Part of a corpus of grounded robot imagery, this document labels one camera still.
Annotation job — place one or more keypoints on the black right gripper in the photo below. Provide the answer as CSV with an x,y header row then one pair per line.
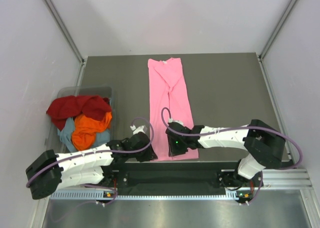
x,y
173,150

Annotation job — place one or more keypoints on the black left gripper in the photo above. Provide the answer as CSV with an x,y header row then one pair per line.
x,y
149,155

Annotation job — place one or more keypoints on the pink t shirt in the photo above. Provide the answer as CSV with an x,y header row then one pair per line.
x,y
167,88

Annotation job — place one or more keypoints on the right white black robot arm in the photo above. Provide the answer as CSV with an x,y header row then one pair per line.
x,y
264,145

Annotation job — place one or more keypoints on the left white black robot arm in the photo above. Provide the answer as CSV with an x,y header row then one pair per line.
x,y
52,171

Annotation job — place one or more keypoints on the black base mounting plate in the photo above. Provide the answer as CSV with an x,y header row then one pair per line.
x,y
162,179

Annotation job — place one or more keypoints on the orange t shirt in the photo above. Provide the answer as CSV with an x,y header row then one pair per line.
x,y
91,133

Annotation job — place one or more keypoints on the red t shirt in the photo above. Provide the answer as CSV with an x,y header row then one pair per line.
x,y
92,106

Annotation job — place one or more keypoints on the grey blue t shirt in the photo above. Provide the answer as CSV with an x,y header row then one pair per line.
x,y
65,136

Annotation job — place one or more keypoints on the clear plastic bin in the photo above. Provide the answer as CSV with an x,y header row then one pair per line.
x,y
104,91

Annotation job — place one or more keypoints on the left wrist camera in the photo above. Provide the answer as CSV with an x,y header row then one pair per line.
x,y
138,129

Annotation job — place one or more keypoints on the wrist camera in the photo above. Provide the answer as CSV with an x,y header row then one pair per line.
x,y
138,129
177,127

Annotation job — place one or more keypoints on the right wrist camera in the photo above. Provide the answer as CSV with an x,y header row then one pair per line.
x,y
177,127

